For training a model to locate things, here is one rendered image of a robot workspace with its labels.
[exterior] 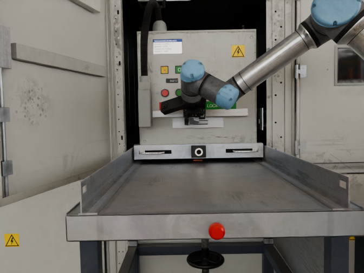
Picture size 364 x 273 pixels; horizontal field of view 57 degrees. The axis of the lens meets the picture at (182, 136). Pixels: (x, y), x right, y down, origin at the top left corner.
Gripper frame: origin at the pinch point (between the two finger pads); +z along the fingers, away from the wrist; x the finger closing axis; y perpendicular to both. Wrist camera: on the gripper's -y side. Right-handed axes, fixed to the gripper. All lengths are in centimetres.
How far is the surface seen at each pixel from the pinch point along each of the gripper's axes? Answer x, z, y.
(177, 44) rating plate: 30.5, -11.4, -2.7
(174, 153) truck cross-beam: -9.1, 10.2, -5.0
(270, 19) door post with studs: 36, -19, 35
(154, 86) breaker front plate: 15.8, -2.8, -12.8
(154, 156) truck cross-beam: -10.1, 10.9, -13.2
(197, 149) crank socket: -9.0, 7.0, 4.8
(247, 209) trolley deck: -48, -48, 12
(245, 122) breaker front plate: 2.2, 4.9, 24.9
